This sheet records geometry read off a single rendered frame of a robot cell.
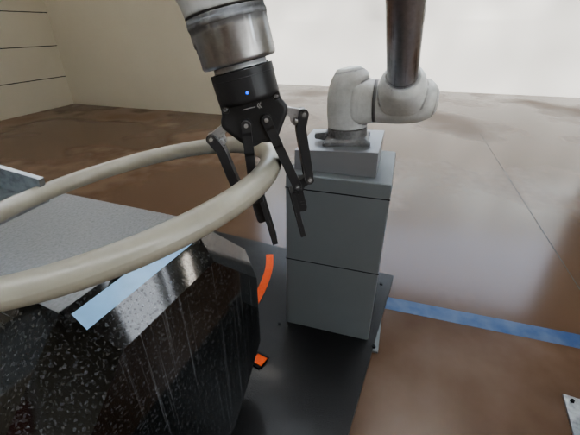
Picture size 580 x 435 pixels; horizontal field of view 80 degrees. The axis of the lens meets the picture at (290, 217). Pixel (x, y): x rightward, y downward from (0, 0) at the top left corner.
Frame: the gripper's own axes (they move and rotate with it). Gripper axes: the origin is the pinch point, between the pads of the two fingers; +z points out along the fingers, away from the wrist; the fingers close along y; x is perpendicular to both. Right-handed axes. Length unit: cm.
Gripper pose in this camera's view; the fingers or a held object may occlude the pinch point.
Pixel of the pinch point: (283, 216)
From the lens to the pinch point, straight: 49.5
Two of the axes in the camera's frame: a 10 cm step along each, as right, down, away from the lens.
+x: 1.1, 4.2, -9.0
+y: -9.7, 2.6, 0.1
